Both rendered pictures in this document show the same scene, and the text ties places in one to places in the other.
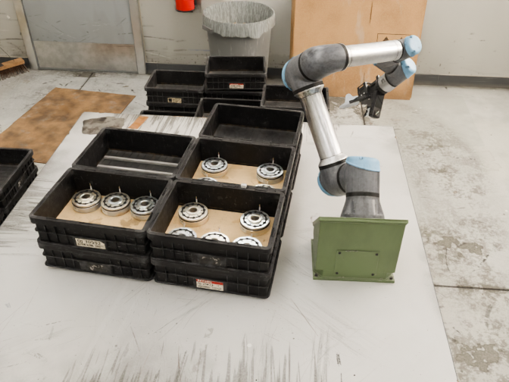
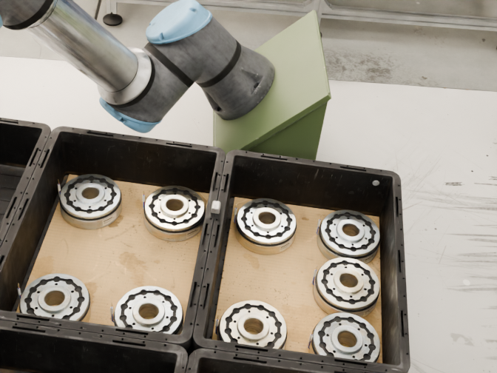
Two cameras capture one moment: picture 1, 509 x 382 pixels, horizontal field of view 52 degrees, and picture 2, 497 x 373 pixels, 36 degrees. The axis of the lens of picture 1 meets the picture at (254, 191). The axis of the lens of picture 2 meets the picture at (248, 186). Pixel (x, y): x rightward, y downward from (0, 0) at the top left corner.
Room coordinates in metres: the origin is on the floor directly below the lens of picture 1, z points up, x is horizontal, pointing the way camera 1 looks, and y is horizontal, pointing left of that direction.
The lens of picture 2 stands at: (1.57, 0.86, 1.82)
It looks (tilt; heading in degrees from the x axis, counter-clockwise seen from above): 45 degrees down; 260
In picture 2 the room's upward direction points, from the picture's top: 7 degrees clockwise
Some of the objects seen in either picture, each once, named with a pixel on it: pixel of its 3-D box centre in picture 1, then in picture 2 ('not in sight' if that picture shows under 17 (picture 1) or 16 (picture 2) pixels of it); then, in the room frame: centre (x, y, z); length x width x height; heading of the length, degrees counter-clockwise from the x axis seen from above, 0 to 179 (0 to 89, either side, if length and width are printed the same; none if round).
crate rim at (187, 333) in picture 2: (238, 164); (114, 226); (1.64, 0.06, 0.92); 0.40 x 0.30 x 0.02; 79
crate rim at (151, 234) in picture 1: (218, 214); (307, 253); (1.34, 0.12, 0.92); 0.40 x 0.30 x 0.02; 79
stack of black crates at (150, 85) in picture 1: (179, 101); not in sight; (3.32, 0.53, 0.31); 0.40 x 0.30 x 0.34; 85
